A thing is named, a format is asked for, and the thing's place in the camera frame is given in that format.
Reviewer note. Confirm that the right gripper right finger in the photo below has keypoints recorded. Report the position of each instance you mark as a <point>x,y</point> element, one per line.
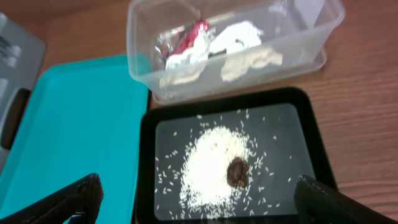
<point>317,203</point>

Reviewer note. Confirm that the white napkin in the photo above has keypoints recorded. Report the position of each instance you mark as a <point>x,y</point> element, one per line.
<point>234,38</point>

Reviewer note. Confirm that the grey plastic dish rack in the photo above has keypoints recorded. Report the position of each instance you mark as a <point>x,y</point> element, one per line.
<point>22,55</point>

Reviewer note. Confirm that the teal serving tray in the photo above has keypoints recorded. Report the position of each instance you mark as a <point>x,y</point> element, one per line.
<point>82,118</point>

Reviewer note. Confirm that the brown food scrap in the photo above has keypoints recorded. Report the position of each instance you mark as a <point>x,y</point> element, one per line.
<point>237,173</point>

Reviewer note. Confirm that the pile of white rice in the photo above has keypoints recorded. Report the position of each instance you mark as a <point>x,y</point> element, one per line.
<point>191,159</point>

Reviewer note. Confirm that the clear plastic bin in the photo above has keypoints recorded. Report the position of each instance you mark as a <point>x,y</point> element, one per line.
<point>294,35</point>

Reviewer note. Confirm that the red snack wrapper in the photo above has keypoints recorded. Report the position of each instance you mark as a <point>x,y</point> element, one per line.
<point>180,39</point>

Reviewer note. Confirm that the black waste tray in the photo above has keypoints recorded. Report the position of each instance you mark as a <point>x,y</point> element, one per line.
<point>282,123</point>

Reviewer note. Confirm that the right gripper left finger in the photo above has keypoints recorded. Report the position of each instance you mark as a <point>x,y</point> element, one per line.
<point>78,202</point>

